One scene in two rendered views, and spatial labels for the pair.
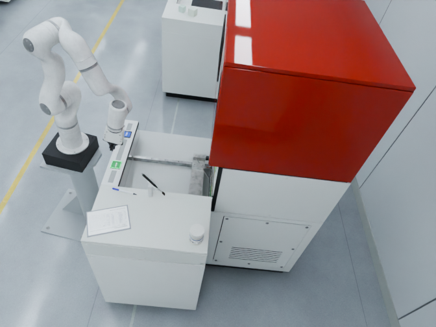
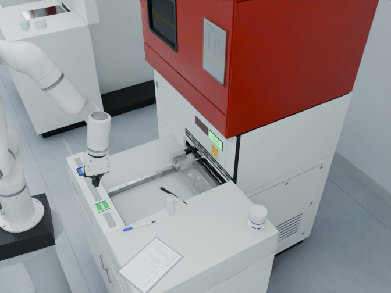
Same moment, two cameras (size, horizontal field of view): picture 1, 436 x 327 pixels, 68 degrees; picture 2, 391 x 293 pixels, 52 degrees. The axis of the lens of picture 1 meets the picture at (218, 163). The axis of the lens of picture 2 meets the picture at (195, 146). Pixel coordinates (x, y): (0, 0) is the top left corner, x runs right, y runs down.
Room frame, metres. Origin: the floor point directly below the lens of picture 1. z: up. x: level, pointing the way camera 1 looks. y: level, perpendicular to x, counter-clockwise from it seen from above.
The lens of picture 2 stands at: (-0.04, 0.72, 2.27)
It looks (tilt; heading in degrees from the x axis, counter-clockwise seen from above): 40 degrees down; 335
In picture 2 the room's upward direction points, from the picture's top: straight up
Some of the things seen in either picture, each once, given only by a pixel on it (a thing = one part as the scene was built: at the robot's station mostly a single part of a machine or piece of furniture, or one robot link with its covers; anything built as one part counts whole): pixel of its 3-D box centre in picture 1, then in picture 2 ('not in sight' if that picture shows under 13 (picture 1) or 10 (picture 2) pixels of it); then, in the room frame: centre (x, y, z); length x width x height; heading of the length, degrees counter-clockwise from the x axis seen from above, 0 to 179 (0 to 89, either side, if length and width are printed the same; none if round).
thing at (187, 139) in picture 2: (212, 173); (205, 163); (1.30, 0.02, 0.89); 0.44 x 0.02 x 0.10; 5
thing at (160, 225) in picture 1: (151, 224); (192, 243); (0.87, 0.29, 0.89); 0.62 x 0.35 x 0.14; 95
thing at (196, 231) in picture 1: (196, 234); (257, 218); (0.80, 0.04, 1.01); 0.07 x 0.07 x 0.10
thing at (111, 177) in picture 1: (122, 157); (95, 199); (1.30, 0.60, 0.89); 0.55 x 0.09 x 0.14; 5
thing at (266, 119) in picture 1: (289, 80); (246, 20); (1.51, -0.29, 1.52); 0.81 x 0.75 x 0.59; 5
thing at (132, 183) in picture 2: (171, 162); (149, 177); (1.38, 0.30, 0.84); 0.50 x 0.02 x 0.03; 95
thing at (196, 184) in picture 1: (196, 178); (192, 177); (1.26, 0.11, 0.87); 0.36 x 0.08 x 0.03; 5
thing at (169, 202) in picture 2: (153, 187); (173, 200); (1.01, 0.32, 1.03); 0.06 x 0.04 x 0.13; 95
